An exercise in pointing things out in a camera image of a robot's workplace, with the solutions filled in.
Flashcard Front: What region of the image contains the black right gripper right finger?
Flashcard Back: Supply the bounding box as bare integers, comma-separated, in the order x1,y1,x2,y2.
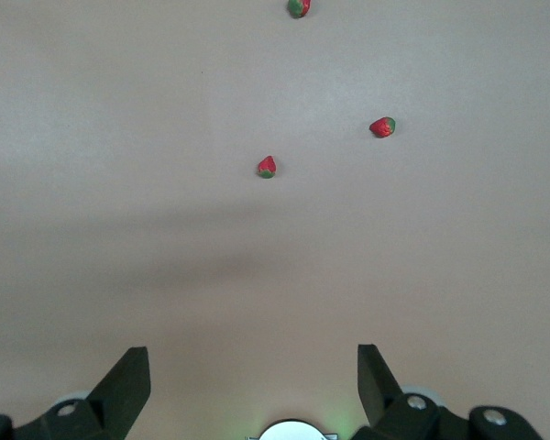
352,343,545,440

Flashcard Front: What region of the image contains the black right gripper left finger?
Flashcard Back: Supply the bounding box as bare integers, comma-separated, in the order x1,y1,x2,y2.
0,346,151,440

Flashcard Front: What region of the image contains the brown table cloth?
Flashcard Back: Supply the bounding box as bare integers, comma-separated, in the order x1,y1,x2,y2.
0,0,550,440

